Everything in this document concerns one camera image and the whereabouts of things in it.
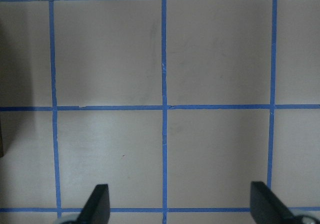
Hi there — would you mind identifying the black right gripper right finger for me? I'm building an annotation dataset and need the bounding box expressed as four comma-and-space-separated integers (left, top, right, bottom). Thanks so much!
250, 181, 297, 224

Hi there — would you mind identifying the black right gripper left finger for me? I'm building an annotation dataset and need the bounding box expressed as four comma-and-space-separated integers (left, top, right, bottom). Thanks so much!
76, 184, 111, 224

